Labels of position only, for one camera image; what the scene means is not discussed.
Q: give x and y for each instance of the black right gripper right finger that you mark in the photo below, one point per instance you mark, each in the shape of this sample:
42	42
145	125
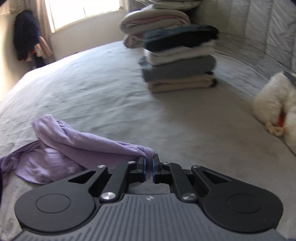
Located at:
230	203

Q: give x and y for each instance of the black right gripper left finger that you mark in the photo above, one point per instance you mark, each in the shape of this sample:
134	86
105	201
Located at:
71	202

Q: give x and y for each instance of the purple garment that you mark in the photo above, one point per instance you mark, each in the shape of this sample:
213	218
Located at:
61	151

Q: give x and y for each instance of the dark hanging clothes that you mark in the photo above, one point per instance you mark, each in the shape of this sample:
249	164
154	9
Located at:
26	34

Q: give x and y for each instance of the white fluffy plush toy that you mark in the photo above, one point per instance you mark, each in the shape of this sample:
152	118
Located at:
274	107

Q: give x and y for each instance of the grey bed sheet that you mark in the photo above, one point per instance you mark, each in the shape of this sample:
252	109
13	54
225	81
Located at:
101	91

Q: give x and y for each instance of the folded beige garment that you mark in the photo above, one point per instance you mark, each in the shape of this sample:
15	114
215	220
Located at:
198	81

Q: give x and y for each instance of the folded grey garment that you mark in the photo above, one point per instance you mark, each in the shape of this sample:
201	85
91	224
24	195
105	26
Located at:
179	69

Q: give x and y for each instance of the pink hanging garment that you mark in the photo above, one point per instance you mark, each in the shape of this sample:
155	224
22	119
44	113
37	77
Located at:
42	49

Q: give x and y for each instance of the folded white garment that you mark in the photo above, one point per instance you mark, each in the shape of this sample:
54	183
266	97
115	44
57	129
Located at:
179	53

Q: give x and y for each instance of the folded black garment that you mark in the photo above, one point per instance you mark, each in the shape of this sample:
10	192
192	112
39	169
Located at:
188	36

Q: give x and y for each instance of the grey quilted headboard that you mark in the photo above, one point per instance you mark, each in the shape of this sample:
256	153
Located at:
260	34

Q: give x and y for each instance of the folded grey pink duvet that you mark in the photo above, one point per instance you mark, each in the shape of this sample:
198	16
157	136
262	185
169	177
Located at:
135	24

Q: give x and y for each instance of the beige left curtain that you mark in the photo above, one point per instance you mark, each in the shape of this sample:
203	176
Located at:
42	12

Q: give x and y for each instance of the pink grey pillow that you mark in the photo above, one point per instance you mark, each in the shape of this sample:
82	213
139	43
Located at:
176	5

